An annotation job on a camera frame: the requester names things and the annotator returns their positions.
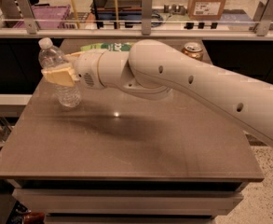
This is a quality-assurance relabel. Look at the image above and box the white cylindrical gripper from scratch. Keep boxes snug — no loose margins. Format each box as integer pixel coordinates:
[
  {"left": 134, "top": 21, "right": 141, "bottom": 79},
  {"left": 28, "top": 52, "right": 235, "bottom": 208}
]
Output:
[{"left": 41, "top": 49, "right": 106, "bottom": 90}]

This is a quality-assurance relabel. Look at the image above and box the clear plastic water bottle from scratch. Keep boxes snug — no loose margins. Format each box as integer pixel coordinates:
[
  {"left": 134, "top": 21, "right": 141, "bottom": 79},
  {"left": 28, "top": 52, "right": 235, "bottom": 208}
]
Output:
[{"left": 38, "top": 37, "right": 81, "bottom": 107}]

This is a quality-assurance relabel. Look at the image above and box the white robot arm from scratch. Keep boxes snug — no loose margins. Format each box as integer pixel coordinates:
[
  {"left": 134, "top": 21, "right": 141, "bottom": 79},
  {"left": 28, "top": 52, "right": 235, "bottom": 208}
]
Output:
[{"left": 39, "top": 38, "right": 273, "bottom": 147}]

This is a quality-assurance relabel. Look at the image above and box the green snack chip bag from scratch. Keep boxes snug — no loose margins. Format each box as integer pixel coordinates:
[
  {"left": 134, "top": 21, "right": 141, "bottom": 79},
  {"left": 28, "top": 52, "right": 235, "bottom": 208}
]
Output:
[{"left": 80, "top": 42, "right": 132, "bottom": 51}]

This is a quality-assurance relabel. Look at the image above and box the purple plastic crate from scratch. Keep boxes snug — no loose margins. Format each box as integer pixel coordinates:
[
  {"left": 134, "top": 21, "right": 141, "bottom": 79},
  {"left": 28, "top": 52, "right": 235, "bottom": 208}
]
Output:
[{"left": 14, "top": 5, "right": 73, "bottom": 30}]

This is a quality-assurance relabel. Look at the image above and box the grey table with drawers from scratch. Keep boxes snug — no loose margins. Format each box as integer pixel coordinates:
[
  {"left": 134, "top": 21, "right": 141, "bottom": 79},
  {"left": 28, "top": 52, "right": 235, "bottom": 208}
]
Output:
[{"left": 0, "top": 38, "right": 265, "bottom": 224}]

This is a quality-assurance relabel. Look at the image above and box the orange LaCroix soda can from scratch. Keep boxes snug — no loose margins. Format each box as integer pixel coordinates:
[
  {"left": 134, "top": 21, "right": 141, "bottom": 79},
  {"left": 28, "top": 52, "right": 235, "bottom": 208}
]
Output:
[{"left": 182, "top": 42, "right": 203, "bottom": 61}]

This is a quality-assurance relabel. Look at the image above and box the brown cardboard box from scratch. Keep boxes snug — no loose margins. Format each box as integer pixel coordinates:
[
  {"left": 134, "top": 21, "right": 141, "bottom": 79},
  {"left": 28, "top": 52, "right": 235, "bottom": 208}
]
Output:
[{"left": 187, "top": 0, "right": 226, "bottom": 20}]

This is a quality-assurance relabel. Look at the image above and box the glass railing with metal posts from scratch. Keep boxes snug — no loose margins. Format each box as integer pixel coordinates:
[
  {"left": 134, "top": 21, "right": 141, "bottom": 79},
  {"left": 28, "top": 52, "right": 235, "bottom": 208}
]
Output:
[{"left": 0, "top": 0, "right": 273, "bottom": 40}]

